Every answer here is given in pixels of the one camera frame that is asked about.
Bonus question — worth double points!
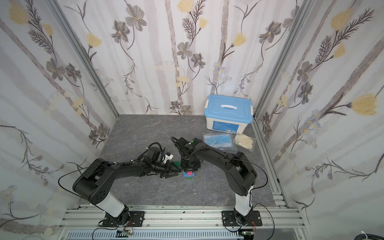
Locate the blue lego brick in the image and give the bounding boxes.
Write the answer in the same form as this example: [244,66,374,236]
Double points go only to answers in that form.
[183,173,195,179]

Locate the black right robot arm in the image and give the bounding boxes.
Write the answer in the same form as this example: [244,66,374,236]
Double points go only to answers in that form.
[171,137,257,219]

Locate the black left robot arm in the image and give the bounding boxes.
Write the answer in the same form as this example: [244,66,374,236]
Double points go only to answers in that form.
[73,142,182,219]

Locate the bagged blue face masks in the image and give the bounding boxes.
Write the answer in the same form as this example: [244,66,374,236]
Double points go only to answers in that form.
[203,133,237,151]

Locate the bagged cream cloth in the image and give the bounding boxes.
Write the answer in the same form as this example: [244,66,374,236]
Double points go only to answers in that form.
[235,134,254,151]

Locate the blue lidded storage box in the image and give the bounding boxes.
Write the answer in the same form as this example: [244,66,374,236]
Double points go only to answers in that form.
[204,95,254,134]

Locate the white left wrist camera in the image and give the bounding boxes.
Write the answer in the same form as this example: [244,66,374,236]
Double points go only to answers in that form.
[163,153,174,164]

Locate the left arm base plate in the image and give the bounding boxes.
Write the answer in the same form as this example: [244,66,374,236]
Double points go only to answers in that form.
[99,211,146,228]

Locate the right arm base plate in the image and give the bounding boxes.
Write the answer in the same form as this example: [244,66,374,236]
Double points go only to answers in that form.
[221,210,263,227]

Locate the aluminium rail frame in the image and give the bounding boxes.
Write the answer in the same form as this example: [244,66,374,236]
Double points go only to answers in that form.
[53,205,310,240]

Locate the white slotted cable duct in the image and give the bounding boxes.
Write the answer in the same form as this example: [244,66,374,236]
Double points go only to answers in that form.
[64,229,244,240]

